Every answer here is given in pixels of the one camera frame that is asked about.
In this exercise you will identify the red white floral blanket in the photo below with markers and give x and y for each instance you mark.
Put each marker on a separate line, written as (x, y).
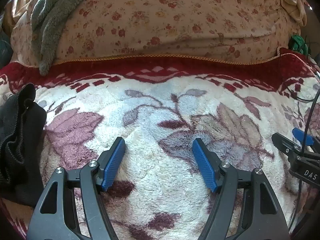
(155, 110)

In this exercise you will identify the grey fluffy towel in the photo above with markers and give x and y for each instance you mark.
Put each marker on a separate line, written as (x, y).
(47, 30)

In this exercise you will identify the beige floral quilt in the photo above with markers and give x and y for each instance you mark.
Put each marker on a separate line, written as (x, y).
(162, 17)

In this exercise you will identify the black pants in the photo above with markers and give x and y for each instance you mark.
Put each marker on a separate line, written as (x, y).
(20, 142)

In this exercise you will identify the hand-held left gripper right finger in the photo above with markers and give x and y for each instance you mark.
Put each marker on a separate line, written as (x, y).
(203, 165)

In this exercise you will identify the beige satin pillow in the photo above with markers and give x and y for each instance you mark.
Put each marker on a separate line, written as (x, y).
(290, 2)

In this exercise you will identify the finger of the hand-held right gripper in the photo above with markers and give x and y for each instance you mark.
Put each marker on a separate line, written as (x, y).
(300, 135)
(285, 145)

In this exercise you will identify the green object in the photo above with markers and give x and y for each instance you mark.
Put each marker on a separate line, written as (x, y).
(297, 45)

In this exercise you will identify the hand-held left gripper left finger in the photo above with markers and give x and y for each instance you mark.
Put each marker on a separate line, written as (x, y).
(113, 165)

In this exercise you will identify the golden satin cloth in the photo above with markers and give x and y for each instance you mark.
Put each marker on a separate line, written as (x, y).
(20, 7)

